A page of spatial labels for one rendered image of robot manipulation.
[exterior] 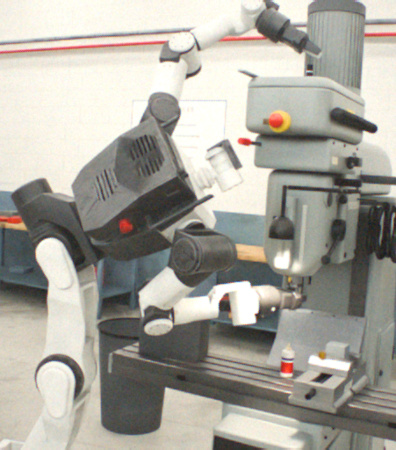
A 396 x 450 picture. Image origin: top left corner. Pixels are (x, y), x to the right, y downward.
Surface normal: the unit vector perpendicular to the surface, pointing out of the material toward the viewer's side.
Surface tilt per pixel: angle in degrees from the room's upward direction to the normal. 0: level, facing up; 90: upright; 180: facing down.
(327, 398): 90
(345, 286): 90
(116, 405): 94
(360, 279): 90
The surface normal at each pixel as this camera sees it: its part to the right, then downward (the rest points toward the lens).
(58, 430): -0.15, 0.49
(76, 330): -0.16, 0.07
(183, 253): -0.67, 0.01
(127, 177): -0.59, -0.25
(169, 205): 0.33, 0.80
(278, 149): -0.47, 0.04
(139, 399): 0.29, 0.16
